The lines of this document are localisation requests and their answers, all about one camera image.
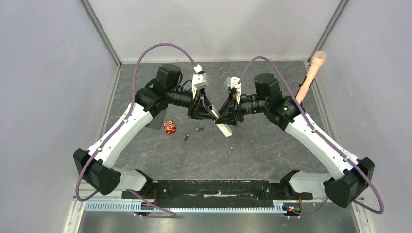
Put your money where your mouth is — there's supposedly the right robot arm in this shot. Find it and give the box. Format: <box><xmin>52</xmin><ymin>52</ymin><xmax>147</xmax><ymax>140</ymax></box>
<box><xmin>216</xmin><ymin>73</ymin><xmax>375</xmax><ymax>208</ymax></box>

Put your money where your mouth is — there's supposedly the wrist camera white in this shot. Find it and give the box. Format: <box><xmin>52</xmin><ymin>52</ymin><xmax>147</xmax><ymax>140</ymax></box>
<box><xmin>191</xmin><ymin>73</ymin><xmax>209</xmax><ymax>98</ymax></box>
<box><xmin>225</xmin><ymin>76</ymin><xmax>242</xmax><ymax>104</ymax></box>

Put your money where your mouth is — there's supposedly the pink toy microphone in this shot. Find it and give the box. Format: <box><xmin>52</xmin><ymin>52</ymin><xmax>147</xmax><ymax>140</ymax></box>
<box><xmin>295</xmin><ymin>50</ymin><xmax>326</xmax><ymax>104</ymax></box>

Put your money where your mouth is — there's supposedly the red owl number block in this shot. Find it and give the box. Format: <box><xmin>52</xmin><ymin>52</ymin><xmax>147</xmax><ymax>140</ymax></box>
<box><xmin>163</xmin><ymin>120</ymin><xmax>176</xmax><ymax>134</ymax></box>

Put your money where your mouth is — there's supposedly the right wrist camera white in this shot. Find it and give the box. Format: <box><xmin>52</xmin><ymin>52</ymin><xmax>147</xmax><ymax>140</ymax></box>
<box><xmin>225</xmin><ymin>76</ymin><xmax>242</xmax><ymax>104</ymax></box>

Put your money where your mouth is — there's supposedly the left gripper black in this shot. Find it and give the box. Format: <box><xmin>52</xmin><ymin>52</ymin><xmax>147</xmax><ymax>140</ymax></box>
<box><xmin>167</xmin><ymin>87</ymin><xmax>217</xmax><ymax>121</ymax></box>

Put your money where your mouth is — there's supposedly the grey lego baseplate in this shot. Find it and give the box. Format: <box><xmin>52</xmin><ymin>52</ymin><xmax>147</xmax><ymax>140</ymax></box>
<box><xmin>145</xmin><ymin>109</ymin><xmax>167</xmax><ymax>130</ymax></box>

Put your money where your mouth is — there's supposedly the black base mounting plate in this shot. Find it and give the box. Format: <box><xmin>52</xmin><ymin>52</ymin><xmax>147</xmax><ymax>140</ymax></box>
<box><xmin>138</xmin><ymin>180</ymin><xmax>313</xmax><ymax>208</ymax></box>

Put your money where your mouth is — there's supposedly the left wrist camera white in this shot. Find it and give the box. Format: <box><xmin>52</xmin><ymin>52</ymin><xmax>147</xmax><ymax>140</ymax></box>
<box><xmin>191</xmin><ymin>73</ymin><xmax>209</xmax><ymax>98</ymax></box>

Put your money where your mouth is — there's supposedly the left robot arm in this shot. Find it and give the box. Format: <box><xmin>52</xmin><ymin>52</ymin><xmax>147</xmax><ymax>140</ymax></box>
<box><xmin>73</xmin><ymin>64</ymin><xmax>208</xmax><ymax>201</ymax></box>

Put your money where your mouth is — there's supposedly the white remote control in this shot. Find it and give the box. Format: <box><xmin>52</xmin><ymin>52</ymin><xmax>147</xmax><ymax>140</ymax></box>
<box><xmin>209</xmin><ymin>104</ymin><xmax>232</xmax><ymax>137</ymax></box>

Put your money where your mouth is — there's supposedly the white slotted cable duct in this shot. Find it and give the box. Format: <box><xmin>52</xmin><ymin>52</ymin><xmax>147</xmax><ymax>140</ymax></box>
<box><xmin>84</xmin><ymin>201</ymin><xmax>285</xmax><ymax>213</ymax></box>

